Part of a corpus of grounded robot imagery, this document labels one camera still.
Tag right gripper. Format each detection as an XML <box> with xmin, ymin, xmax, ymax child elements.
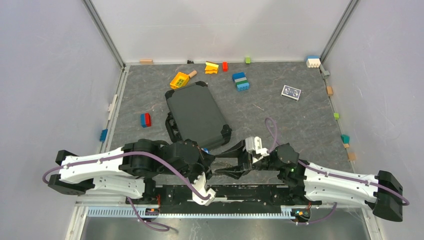
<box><xmin>214</xmin><ymin>139</ymin><xmax>282</xmax><ymax>181</ymax></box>

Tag metal disc keyring with rings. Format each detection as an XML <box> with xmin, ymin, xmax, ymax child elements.
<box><xmin>213</xmin><ymin>158</ymin><xmax>238</xmax><ymax>168</ymax></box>

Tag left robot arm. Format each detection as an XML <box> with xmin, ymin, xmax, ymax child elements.
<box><xmin>42</xmin><ymin>139</ymin><xmax>216</xmax><ymax>204</ymax></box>

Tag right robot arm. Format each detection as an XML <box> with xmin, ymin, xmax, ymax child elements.
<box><xmin>216</xmin><ymin>139</ymin><xmax>408</xmax><ymax>222</ymax></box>

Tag dark grey hard case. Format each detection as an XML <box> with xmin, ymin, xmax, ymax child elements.
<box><xmin>164</xmin><ymin>81</ymin><xmax>232</xmax><ymax>149</ymax></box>

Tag red blue brick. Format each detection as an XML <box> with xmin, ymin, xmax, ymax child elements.
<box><xmin>140</xmin><ymin>112</ymin><xmax>152</xmax><ymax>128</ymax></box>

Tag blue green stacked bricks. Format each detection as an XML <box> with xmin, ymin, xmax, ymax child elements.
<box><xmin>232</xmin><ymin>72</ymin><xmax>250</xmax><ymax>92</ymax></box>

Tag yellow toy window block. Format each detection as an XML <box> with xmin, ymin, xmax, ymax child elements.
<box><xmin>169</xmin><ymin>72</ymin><xmax>190</xmax><ymax>89</ymax></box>

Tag wooden peg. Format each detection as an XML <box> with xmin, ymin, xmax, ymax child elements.
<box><xmin>188</xmin><ymin>70</ymin><xmax>198</xmax><ymax>78</ymax></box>

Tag blue playing card box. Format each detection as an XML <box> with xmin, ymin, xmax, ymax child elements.
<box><xmin>281</xmin><ymin>85</ymin><xmax>302</xmax><ymax>101</ymax></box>

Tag yellow orange wedge blocks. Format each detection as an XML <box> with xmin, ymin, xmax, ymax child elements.
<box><xmin>204</xmin><ymin>61</ymin><xmax>219</xmax><ymax>74</ymax></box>

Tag red small block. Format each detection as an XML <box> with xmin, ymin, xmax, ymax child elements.
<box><xmin>222</xmin><ymin>61</ymin><xmax>229</xmax><ymax>72</ymax></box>

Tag lime green block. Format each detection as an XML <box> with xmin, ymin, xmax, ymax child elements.
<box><xmin>333</xmin><ymin>112</ymin><xmax>340</xmax><ymax>121</ymax></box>

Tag teal block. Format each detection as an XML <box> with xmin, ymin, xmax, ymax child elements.
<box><xmin>340</xmin><ymin>134</ymin><xmax>350</xmax><ymax>144</ymax></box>

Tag tan wooden block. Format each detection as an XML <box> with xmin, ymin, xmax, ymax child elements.
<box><xmin>139</xmin><ymin>58</ymin><xmax>154</xmax><ymax>65</ymax></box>

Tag orange wooden block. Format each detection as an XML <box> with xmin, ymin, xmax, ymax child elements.
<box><xmin>326</xmin><ymin>86</ymin><xmax>334</xmax><ymax>97</ymax></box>

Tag white blue brick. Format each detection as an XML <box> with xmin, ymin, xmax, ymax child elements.
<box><xmin>305</xmin><ymin>55</ymin><xmax>321</xmax><ymax>68</ymax></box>

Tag grey brick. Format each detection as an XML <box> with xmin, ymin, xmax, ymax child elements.
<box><xmin>319</xmin><ymin>69</ymin><xmax>330</xmax><ymax>79</ymax></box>

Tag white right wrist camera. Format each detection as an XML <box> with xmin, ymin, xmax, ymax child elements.
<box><xmin>245</xmin><ymin>136</ymin><xmax>270</xmax><ymax>164</ymax></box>

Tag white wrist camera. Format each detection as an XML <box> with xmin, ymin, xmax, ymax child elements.
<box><xmin>245</xmin><ymin>136</ymin><xmax>270</xmax><ymax>164</ymax></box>
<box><xmin>192</xmin><ymin>172</ymin><xmax>216</xmax><ymax>206</ymax></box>

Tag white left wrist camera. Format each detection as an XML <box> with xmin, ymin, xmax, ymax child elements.
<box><xmin>192</xmin><ymin>172</ymin><xmax>216</xmax><ymax>206</ymax></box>

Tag blue block at left wall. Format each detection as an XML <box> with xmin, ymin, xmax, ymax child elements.
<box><xmin>99</xmin><ymin>128</ymin><xmax>108</xmax><ymax>143</ymax></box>

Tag tan block at right wall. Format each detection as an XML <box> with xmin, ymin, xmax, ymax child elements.
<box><xmin>347</xmin><ymin>152</ymin><xmax>357</xmax><ymax>162</ymax></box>

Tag white cable duct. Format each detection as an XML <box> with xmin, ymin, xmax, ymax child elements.
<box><xmin>87</xmin><ymin>206</ymin><xmax>295</xmax><ymax>220</ymax></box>

